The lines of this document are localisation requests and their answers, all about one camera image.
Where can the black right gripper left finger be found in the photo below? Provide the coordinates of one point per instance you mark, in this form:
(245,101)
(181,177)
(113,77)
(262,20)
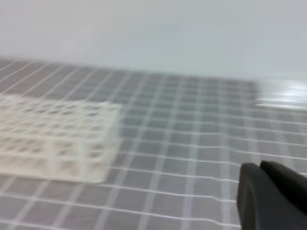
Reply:
(261,205)

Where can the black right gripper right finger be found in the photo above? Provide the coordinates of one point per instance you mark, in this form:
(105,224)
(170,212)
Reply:
(290,183)

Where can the grey grid tablecloth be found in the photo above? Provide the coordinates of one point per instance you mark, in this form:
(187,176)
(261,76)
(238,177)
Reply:
(184,139)

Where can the white plastic test tube rack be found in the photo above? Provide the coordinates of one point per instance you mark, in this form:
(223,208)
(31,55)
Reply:
(58,140)

